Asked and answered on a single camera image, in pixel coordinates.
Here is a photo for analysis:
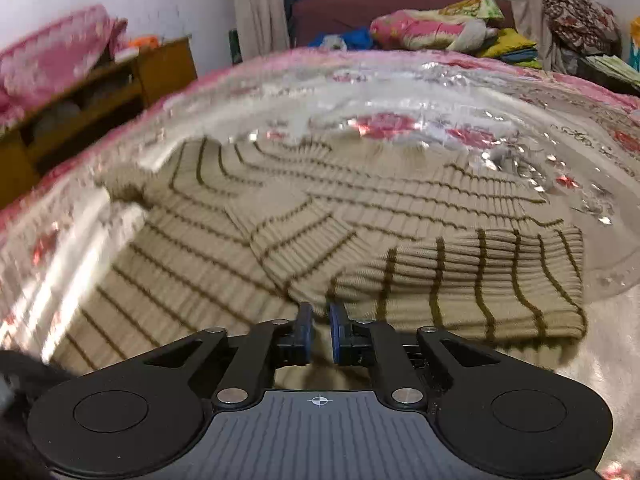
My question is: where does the pink patterned cloth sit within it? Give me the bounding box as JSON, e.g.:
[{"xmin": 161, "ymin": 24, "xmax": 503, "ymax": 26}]
[{"xmin": 0, "ymin": 4, "xmax": 128, "ymax": 128}]

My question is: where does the wooden cabinet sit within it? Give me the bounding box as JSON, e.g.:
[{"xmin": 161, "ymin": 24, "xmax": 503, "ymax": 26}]
[{"xmin": 0, "ymin": 37, "xmax": 198, "ymax": 211}]

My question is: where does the crumpled blue cloth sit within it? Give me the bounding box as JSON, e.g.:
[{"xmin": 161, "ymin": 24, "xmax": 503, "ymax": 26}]
[{"xmin": 307, "ymin": 27, "xmax": 376, "ymax": 52}]

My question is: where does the pink green pillow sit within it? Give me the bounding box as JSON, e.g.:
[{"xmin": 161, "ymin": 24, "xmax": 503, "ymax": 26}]
[{"xmin": 370, "ymin": 0, "xmax": 506, "ymax": 52}]

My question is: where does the dark floral cloth bundle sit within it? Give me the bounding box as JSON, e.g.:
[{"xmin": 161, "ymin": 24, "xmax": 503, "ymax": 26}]
[{"xmin": 542, "ymin": 0, "xmax": 621, "ymax": 56}]

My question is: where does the dark red sofa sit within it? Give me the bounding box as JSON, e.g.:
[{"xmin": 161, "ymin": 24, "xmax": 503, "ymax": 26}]
[{"xmin": 290, "ymin": 0, "xmax": 516, "ymax": 51}]

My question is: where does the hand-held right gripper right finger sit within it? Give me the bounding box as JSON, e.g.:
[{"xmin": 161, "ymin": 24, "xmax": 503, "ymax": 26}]
[{"xmin": 330, "ymin": 303, "xmax": 501, "ymax": 408}]

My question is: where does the yellow folded blanket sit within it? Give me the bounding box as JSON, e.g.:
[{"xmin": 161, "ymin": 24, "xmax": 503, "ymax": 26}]
[{"xmin": 475, "ymin": 27, "xmax": 542, "ymax": 68}]

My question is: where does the pink floral bed blanket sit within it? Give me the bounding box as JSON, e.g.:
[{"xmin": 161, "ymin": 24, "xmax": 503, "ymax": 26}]
[{"xmin": 0, "ymin": 47, "xmax": 640, "ymax": 480}]

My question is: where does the clear plastic sheet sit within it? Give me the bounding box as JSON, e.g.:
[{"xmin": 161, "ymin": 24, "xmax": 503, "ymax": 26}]
[{"xmin": 0, "ymin": 52, "xmax": 640, "ymax": 361}]

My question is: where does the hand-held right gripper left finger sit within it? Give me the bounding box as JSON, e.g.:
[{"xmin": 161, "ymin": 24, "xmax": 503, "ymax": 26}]
[{"xmin": 144, "ymin": 303, "xmax": 314, "ymax": 408}]

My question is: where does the beige striped knit sweater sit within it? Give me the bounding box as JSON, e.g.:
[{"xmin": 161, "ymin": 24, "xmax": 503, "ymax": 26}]
[{"xmin": 50, "ymin": 137, "xmax": 588, "ymax": 391}]

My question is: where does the green patterned folded cloth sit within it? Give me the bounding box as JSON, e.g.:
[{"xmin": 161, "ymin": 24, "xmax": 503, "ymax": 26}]
[{"xmin": 575, "ymin": 52, "xmax": 640, "ymax": 97}]

